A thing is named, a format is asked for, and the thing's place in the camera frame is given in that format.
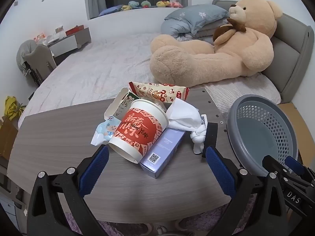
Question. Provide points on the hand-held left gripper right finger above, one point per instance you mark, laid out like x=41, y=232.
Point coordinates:
x=219, y=169

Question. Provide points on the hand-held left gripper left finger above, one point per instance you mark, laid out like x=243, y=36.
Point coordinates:
x=94, y=169

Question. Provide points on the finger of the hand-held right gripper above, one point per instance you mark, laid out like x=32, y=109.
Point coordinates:
x=273, y=164
x=295, y=166

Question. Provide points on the grey perforated plastic basket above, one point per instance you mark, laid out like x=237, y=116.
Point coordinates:
x=256, y=137

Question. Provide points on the blue wet wipes packet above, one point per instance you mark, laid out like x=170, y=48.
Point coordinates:
x=105, y=131

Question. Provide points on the blue patterned playing card box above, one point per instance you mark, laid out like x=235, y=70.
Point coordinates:
x=204, y=120

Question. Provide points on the brown cardboard sheet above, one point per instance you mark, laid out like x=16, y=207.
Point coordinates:
x=300, y=123

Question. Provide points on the purple patterned rug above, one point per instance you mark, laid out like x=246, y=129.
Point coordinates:
x=201, y=221

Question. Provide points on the purple rectangular carton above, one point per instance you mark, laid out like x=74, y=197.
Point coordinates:
x=165, y=150

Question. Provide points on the red and white paper cup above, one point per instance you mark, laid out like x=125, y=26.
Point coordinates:
x=137, y=130

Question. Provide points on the crumpled white tissue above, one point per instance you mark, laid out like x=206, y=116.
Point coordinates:
x=183, y=115

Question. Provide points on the green and white paper carton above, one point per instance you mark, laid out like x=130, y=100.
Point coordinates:
x=121, y=105

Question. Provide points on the brown cardboard box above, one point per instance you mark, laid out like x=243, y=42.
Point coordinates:
x=7, y=137

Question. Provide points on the cream and red snack wrapper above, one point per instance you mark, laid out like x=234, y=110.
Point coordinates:
x=157, y=92

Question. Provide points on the yellow bag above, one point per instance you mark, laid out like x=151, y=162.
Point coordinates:
x=13, y=107

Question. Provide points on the grey upholstered headboard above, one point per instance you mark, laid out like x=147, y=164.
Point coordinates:
x=288, y=61

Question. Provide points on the bed with checkered sheet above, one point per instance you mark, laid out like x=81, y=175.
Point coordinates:
x=98, y=64

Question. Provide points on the large beige teddy bear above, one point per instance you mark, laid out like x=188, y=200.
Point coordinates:
x=196, y=61

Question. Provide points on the grey chair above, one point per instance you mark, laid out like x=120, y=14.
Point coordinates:
x=37, y=56

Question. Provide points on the white and grey desk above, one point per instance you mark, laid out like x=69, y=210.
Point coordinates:
x=71, y=41

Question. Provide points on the red box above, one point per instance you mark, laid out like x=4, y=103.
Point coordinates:
x=73, y=30

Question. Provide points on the blue-grey folded duvet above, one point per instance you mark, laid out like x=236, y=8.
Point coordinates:
x=176, y=28

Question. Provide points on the blue-grey floral pillow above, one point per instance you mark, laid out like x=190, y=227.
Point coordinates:
x=196, y=16

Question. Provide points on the blue cushion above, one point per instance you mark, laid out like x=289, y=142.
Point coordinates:
x=110, y=10

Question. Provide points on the row of small plush toys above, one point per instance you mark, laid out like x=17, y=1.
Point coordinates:
x=130, y=5

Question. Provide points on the pink plush toy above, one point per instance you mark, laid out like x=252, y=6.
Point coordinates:
x=176, y=3

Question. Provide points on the green plush toy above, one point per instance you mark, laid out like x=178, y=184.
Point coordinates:
x=146, y=4

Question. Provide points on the yellow plush toy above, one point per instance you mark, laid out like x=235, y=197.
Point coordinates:
x=163, y=3

